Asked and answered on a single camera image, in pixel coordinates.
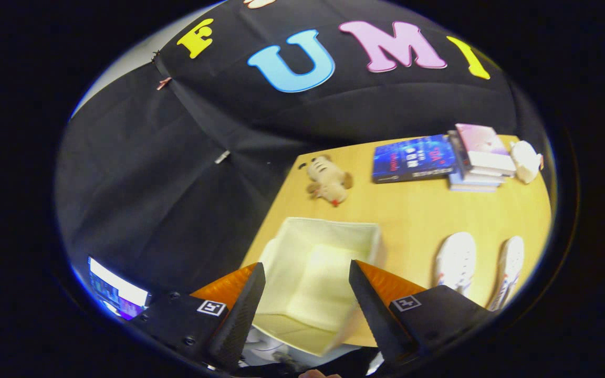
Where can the white paperback book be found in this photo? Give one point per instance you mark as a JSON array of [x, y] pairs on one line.
[[478, 177]]

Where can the dark blue book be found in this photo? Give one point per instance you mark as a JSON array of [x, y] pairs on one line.
[[413, 157]]

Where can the beige fabric storage box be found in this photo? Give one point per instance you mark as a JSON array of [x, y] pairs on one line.
[[313, 273]]

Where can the pale blue book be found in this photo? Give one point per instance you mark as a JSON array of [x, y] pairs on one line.
[[470, 187]]

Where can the lit monitor screen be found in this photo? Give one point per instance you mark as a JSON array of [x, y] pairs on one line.
[[118, 291]]

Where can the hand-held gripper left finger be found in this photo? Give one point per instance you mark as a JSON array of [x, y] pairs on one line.
[[237, 325]]

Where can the silver clip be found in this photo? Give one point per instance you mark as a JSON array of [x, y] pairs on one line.
[[222, 157]]

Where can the white canvas shoe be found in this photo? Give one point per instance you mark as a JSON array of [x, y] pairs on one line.
[[508, 268], [456, 260]]

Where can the pink clip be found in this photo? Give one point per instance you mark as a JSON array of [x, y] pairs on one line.
[[164, 83]]

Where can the tan plush dog toy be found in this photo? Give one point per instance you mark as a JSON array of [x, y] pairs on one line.
[[329, 181]]

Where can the white plush toy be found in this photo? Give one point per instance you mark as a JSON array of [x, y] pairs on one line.
[[525, 160]]

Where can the black backdrop cloth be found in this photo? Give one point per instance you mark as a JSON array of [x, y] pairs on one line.
[[176, 184]]

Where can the pink cover book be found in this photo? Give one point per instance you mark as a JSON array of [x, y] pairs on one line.
[[483, 144]]

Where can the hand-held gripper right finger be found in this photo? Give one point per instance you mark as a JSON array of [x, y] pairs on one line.
[[378, 320]]

